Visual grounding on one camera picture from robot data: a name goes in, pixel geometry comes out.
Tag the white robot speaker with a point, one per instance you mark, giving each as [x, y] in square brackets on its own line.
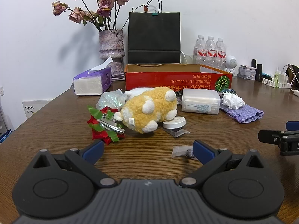
[230, 61]

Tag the iridescent plastic bag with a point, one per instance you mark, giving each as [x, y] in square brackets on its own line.
[109, 99]

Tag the red flower hair clip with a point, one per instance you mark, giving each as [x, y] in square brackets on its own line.
[102, 135]

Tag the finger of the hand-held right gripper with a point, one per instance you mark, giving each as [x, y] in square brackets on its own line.
[271, 136]
[293, 126]

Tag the red cardboard box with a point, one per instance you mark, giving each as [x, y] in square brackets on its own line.
[163, 79]

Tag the dried rose bouquet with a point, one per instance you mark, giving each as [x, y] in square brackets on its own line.
[106, 3]

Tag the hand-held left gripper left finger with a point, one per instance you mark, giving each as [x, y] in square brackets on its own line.
[94, 149]

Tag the white tissue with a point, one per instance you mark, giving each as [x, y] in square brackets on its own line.
[231, 101]

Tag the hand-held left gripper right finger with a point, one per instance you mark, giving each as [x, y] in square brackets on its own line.
[202, 151]

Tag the small clear packet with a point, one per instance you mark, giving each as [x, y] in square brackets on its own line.
[178, 151]

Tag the black candy wrapper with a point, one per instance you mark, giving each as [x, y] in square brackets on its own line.
[179, 95]

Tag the white plastic wipes container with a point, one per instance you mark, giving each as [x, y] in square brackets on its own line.
[201, 101]

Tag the purple textured vase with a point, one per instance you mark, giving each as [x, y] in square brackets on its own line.
[111, 46]

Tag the clear water bottle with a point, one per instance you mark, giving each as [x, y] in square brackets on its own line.
[211, 50]
[200, 49]
[221, 51]

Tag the clear packet with dark item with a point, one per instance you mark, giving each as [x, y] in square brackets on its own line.
[177, 132]

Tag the yellow plush toy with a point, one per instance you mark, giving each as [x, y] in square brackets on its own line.
[144, 105]

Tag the purple cloth pouch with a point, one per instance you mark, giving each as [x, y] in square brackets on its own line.
[247, 114]

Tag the clear glass cup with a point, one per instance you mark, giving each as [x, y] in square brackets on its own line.
[188, 59]

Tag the teal binder clip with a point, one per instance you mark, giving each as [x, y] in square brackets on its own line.
[154, 14]

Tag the small tin box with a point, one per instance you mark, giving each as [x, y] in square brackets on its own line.
[247, 71]

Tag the purple tissue pack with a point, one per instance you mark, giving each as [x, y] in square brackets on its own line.
[93, 84]

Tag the dried orange flower bud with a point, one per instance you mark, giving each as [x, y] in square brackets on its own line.
[146, 8]

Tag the white holder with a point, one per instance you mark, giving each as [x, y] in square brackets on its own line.
[269, 82]

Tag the white charger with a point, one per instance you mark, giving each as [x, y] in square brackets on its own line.
[283, 78]

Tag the dark green patterned item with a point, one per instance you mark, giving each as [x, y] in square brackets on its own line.
[228, 91]

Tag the black paper bag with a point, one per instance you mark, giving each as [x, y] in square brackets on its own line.
[154, 35]

